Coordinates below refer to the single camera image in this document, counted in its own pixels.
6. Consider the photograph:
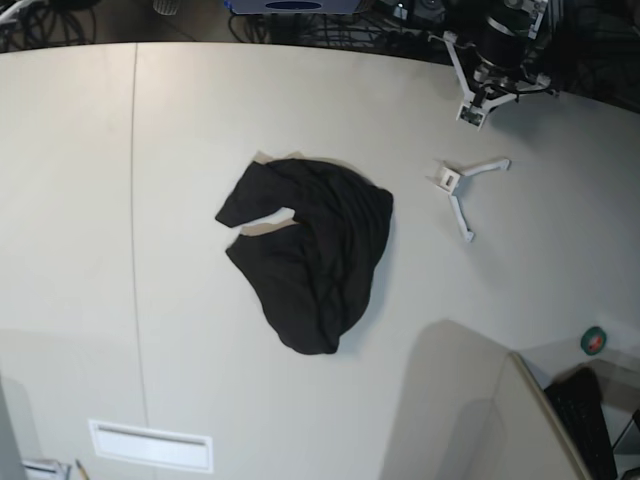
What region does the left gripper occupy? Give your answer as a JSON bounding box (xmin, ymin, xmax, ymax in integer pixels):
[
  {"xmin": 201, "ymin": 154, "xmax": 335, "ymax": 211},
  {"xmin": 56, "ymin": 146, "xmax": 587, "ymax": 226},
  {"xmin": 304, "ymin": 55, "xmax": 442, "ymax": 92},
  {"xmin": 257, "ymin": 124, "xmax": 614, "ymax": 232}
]
[{"xmin": 473, "ymin": 0, "xmax": 548, "ymax": 83}]

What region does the black t-shirt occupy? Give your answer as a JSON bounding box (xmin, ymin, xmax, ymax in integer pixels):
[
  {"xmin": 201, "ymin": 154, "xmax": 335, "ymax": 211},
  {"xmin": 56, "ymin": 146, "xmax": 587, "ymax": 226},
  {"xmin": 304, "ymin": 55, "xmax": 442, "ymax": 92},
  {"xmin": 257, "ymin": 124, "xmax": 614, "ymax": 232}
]
[{"xmin": 216, "ymin": 158, "xmax": 394, "ymax": 355}]

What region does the green tape roll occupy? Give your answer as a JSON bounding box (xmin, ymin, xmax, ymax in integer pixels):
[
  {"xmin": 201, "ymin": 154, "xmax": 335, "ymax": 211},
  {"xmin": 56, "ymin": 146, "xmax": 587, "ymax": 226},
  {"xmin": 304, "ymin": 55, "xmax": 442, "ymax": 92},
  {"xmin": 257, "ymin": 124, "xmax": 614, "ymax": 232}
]
[{"xmin": 580, "ymin": 326, "xmax": 607, "ymax": 356}]

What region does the black keyboard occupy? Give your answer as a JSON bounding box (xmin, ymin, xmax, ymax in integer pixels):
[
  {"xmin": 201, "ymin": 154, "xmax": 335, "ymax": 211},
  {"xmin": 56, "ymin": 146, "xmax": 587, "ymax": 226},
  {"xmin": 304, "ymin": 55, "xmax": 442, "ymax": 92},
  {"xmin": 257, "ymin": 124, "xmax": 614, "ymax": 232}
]
[{"xmin": 544, "ymin": 367, "xmax": 618, "ymax": 479}]

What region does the pencil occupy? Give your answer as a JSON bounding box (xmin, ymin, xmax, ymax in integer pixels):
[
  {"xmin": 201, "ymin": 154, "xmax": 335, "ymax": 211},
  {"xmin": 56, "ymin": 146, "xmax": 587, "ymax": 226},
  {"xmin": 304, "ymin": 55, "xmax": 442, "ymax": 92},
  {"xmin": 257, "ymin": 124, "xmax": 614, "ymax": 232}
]
[{"xmin": 75, "ymin": 459, "xmax": 90, "ymax": 480}]

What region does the white plastic camera mount bracket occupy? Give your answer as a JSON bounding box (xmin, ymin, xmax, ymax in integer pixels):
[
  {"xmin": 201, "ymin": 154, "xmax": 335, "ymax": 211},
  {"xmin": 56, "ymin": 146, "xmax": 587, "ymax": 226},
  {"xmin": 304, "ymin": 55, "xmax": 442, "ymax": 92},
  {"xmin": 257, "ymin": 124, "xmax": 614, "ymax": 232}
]
[{"xmin": 428, "ymin": 157, "xmax": 512, "ymax": 243}]

